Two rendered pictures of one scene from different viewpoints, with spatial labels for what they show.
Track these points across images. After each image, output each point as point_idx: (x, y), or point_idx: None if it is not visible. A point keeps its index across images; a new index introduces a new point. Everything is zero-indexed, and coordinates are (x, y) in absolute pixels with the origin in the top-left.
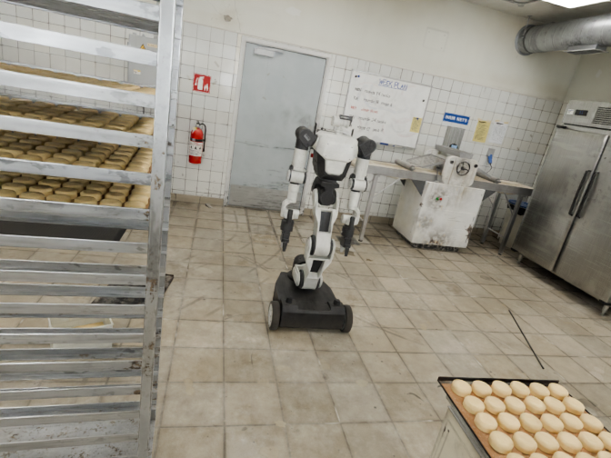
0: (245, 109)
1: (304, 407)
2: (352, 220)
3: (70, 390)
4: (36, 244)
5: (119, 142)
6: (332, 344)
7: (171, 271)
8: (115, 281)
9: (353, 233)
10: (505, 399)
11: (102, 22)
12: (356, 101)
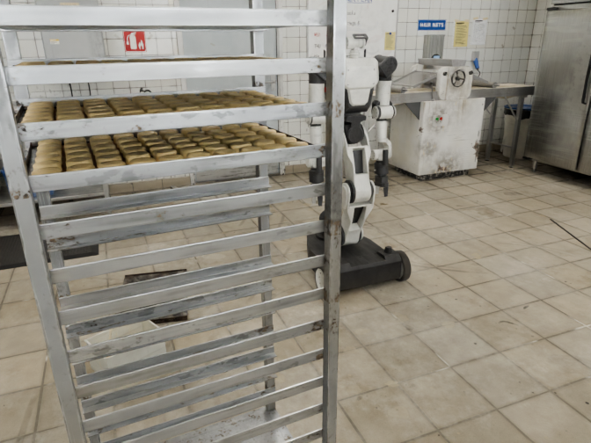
0: None
1: (405, 362)
2: (385, 154)
3: (258, 369)
4: (221, 207)
5: (294, 71)
6: (397, 296)
7: (179, 265)
8: (295, 233)
9: (388, 168)
10: None
11: None
12: (319, 26)
